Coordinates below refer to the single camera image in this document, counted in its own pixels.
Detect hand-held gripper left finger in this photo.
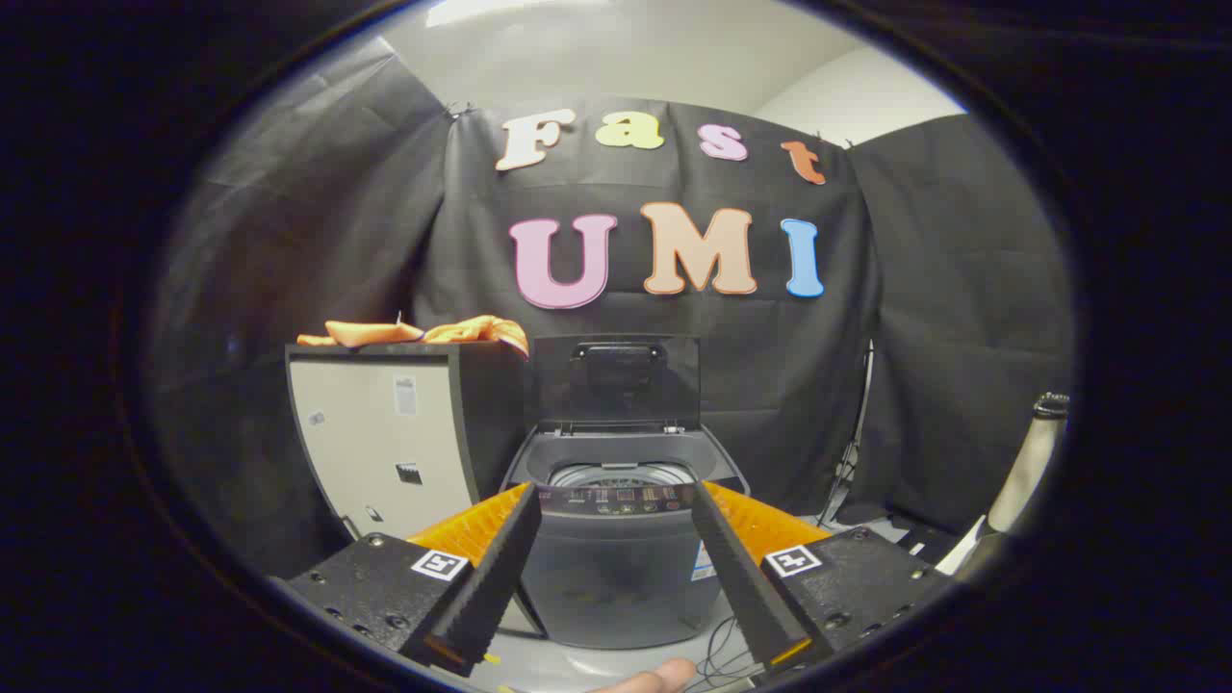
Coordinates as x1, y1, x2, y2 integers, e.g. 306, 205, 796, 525
286, 481, 543, 678

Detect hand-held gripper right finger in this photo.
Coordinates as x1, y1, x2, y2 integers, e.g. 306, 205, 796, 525
691, 479, 956, 675

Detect grey washing machine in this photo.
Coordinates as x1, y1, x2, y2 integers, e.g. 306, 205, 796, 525
500, 423, 752, 651

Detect orange button shirt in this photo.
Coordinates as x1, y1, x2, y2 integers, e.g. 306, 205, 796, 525
296, 315, 530, 359

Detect black metal stand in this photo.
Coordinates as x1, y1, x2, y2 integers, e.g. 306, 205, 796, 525
816, 342, 877, 526

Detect grey cabinet with black sides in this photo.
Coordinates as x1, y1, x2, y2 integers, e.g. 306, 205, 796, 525
285, 342, 532, 545

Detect beige bottle with black cap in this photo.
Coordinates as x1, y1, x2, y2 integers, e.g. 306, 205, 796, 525
982, 392, 1071, 540

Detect thin black cables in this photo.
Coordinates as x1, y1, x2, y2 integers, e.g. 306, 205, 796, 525
695, 616, 763, 690

